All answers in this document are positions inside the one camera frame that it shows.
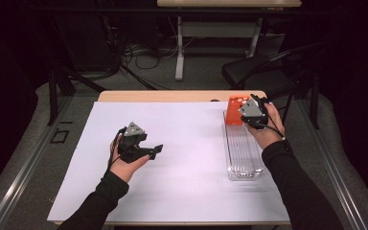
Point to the black folding chair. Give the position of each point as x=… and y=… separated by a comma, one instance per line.
x=255, y=72

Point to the metal floor rail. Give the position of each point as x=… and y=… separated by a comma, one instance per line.
x=335, y=172
x=22, y=179

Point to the person's right hand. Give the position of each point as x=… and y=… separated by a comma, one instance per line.
x=273, y=131

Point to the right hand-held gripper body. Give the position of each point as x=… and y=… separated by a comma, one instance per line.
x=254, y=111

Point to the black metal frame stand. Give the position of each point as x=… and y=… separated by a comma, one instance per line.
x=57, y=92

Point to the person's left hand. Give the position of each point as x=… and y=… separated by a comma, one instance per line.
x=124, y=171

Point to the clear plastic box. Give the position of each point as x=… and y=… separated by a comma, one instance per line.
x=242, y=153

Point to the wooden desk with white legs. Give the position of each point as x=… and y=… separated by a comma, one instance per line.
x=223, y=30

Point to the black horizontal bar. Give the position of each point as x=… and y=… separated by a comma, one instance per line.
x=172, y=11

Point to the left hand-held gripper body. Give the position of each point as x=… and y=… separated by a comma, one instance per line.
x=131, y=145

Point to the black square floor plate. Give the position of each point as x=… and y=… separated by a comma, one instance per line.
x=59, y=136

